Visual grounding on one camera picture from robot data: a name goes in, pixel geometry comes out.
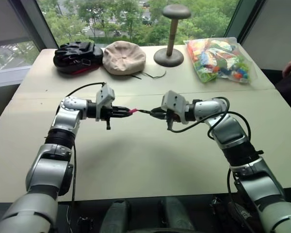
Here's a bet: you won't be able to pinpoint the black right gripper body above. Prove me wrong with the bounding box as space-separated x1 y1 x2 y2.
162 108 183 132

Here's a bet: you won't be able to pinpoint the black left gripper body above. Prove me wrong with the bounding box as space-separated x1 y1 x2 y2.
98 104 119 131

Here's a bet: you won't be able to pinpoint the beige beret hat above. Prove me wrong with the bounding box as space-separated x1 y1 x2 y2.
102 41 147 76

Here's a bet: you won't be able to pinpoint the clear bag of colourful toys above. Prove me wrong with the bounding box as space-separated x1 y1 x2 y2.
183 36 258 85

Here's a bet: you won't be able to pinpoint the grey wooden hat stand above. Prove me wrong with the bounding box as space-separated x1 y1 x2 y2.
153 4 192 67

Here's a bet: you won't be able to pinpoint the green trees outside window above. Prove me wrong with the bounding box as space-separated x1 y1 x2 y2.
37 0 241 47

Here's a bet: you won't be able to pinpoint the dark rounded shape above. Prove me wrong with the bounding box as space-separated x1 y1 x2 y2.
159 197 196 233
99 199 132 233

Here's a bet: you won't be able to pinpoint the white roller blind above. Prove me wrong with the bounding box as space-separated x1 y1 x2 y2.
0 0 31 48

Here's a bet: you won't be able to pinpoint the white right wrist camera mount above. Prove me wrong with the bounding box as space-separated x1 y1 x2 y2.
161 90 188 125

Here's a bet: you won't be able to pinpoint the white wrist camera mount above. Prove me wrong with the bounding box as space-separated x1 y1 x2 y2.
95 83 116 121
161 90 188 125

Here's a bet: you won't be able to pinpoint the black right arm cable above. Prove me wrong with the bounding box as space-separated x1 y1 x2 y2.
168 97 252 147

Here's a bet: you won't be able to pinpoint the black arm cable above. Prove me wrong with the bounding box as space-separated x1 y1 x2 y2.
65 82 107 219
168 97 252 147

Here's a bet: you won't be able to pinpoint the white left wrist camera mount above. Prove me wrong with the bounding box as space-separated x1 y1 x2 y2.
95 83 116 121

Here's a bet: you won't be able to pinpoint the thin dark cord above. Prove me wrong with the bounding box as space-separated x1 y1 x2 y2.
131 68 167 81

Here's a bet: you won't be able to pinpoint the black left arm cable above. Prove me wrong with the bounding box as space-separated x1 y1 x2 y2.
65 82 107 219

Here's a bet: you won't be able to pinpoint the dark grey window post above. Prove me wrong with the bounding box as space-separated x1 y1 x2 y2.
13 0 59 50
224 0 268 46

